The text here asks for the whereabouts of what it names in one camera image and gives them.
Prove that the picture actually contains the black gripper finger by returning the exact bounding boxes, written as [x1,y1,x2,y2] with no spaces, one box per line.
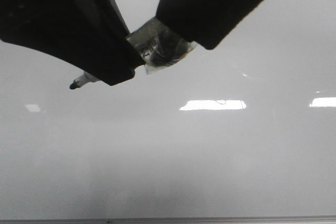
[1,0,144,86]
[155,0,264,50]

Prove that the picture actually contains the white glossy whiteboard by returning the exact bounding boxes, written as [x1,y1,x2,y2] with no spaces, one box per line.
[1,0,335,219]

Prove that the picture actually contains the grey aluminium whiteboard frame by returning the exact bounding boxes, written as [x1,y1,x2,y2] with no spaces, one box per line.
[1,215,335,223]

